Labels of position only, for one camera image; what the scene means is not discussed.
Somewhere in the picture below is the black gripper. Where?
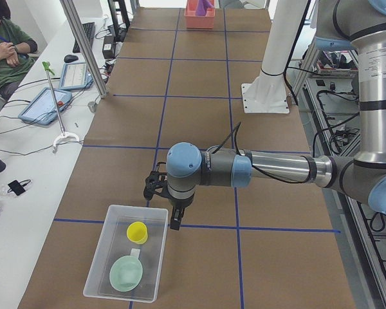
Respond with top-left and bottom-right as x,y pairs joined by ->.
143,162 -> 193,230

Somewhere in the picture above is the yellow plastic cup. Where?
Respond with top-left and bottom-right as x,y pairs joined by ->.
126,221 -> 148,245

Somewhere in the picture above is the mint green bowl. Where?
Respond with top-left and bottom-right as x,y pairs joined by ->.
109,255 -> 143,292

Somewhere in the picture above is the purple microfiber cloth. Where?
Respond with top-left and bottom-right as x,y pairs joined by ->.
195,0 -> 214,17

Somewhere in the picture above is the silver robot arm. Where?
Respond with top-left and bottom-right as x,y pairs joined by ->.
143,1 -> 386,230

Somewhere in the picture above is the clear plastic storage box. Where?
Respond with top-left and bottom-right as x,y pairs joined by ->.
83,205 -> 168,303

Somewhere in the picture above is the brown paper table mat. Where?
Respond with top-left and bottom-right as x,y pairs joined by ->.
17,7 -> 358,309

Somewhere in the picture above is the small black device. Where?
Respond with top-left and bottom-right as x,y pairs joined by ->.
7,180 -> 26,196

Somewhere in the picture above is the far blue teach pendant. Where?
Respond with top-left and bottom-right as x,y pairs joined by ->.
59,62 -> 93,91

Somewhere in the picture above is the blue teach pendant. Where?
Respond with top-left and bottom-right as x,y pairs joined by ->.
59,62 -> 93,91
18,87 -> 73,126

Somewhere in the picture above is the near blue teach pendant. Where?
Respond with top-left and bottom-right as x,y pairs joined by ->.
18,87 -> 73,126

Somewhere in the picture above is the black power adapter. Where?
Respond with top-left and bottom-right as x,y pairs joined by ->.
102,35 -> 116,59

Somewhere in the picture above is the black computer mouse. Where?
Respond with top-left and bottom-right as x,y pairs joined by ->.
64,55 -> 78,64

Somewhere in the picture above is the metal rod white stand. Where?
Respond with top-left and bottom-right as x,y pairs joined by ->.
42,61 -> 80,154

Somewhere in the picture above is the pink plastic bin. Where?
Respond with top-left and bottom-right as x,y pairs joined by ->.
184,0 -> 216,29

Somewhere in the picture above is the black keyboard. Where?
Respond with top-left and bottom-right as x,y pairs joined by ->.
72,21 -> 97,54

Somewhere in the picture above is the seated person green shirt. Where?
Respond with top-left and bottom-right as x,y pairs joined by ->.
0,1 -> 38,100

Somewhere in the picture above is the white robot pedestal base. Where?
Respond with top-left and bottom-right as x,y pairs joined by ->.
241,0 -> 310,114

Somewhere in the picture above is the aluminium frame post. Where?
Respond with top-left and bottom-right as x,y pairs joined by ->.
60,0 -> 107,98

